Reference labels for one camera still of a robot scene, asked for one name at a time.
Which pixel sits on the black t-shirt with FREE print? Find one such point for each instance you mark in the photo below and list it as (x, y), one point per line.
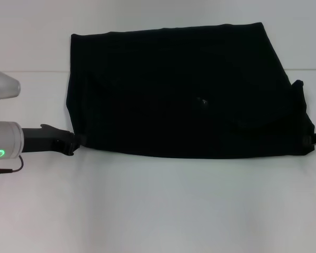
(187, 105)

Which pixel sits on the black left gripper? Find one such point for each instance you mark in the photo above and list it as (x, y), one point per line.
(42, 139)

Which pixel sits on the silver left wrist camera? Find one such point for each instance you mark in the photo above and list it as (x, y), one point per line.
(8, 85)

